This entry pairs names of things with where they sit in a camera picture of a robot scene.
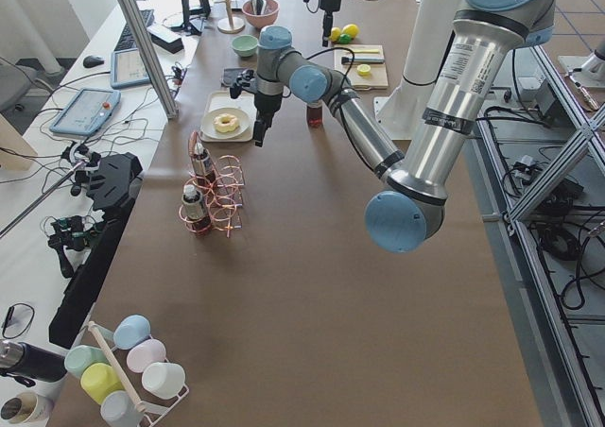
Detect white cup rack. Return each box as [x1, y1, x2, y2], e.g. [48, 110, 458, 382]
[86, 315, 190, 426]

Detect yellow donut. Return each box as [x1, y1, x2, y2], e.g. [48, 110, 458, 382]
[213, 113, 239, 134]

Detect beige bunny tray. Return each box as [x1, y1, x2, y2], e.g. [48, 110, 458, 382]
[200, 91, 256, 142]

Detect tea bottle front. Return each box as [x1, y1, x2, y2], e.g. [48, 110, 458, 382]
[181, 184, 211, 234]

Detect green cup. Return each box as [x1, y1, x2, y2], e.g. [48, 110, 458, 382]
[63, 345, 108, 379]

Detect green lime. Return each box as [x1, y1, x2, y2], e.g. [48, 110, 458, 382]
[337, 33, 352, 44]

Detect teach pendant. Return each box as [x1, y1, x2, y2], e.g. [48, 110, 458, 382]
[49, 88, 121, 137]
[110, 48, 150, 90]

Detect white plate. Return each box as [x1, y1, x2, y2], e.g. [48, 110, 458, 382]
[200, 107, 251, 140]

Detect yellow cup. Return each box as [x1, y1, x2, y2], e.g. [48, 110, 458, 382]
[79, 363, 124, 404]

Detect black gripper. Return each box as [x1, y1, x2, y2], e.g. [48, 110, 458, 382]
[321, 8, 334, 46]
[252, 94, 283, 147]

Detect wooden cutting board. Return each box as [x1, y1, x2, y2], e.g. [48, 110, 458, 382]
[334, 44, 389, 89]

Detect yellow plastic knife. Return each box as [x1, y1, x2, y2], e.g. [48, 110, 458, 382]
[348, 46, 381, 54]

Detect pink cup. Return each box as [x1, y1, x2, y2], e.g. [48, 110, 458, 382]
[127, 338, 166, 373]

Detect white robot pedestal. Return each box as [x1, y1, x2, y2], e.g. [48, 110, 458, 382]
[375, 0, 461, 141]

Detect half lemon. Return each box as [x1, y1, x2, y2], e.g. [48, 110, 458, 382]
[356, 63, 372, 77]

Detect wooden stand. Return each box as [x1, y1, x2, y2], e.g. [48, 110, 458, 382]
[216, 0, 246, 34]

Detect metal ice scoop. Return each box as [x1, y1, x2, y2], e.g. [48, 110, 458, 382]
[251, 0, 268, 16]

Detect black keyboard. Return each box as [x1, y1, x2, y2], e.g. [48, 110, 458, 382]
[112, 9, 156, 53]

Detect yellow lemon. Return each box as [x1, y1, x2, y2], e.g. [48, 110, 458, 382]
[341, 24, 359, 40]
[331, 27, 343, 43]

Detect aluminium frame post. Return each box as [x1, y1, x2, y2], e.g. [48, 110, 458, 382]
[117, 0, 179, 119]

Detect yellow lemon near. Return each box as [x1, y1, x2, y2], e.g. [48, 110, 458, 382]
[331, 27, 343, 43]

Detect blue cup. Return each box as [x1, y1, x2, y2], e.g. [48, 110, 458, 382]
[113, 315, 150, 350]

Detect pink ice bowl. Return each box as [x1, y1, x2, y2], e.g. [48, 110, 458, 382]
[242, 0, 280, 29]

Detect green bowl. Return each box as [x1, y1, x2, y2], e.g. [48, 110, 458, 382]
[231, 35, 258, 58]

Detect copper wire bottle rack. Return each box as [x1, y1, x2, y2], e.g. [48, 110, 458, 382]
[179, 131, 245, 237]

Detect black computer mouse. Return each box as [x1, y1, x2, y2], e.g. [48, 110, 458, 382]
[82, 55, 105, 69]

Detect yellow lemon far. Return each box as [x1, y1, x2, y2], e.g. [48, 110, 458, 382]
[341, 24, 359, 40]

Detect teach pendant far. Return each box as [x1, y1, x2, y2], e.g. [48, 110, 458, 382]
[110, 48, 150, 90]

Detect white cup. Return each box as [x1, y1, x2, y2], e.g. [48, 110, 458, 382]
[142, 362, 185, 400]

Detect teach pendant near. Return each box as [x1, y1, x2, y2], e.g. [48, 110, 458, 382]
[49, 88, 121, 137]

